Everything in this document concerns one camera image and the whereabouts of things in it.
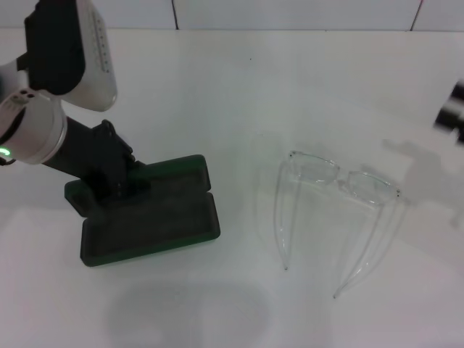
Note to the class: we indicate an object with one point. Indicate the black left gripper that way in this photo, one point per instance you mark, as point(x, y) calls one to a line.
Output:
point(87, 152)

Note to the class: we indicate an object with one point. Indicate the green glasses case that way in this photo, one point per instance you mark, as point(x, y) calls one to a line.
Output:
point(163, 224)

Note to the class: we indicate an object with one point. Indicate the clear white glasses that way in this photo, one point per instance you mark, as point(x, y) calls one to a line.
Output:
point(315, 172)

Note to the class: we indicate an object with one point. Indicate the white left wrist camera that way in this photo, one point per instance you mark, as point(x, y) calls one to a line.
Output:
point(54, 43)

